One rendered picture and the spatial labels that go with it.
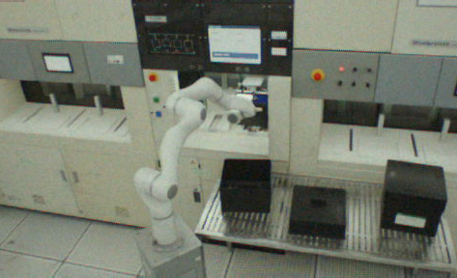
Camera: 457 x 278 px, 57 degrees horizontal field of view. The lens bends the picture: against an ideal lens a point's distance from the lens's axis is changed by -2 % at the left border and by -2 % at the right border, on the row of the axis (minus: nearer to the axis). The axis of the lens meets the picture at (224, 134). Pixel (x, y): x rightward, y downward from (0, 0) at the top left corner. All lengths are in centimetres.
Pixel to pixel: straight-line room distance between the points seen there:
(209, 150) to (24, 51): 133
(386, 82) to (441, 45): 31
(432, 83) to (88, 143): 219
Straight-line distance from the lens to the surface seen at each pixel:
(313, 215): 227
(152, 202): 214
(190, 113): 201
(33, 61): 301
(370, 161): 268
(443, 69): 239
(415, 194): 227
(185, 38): 244
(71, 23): 274
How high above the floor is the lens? 240
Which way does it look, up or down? 32 degrees down
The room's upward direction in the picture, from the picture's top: 4 degrees counter-clockwise
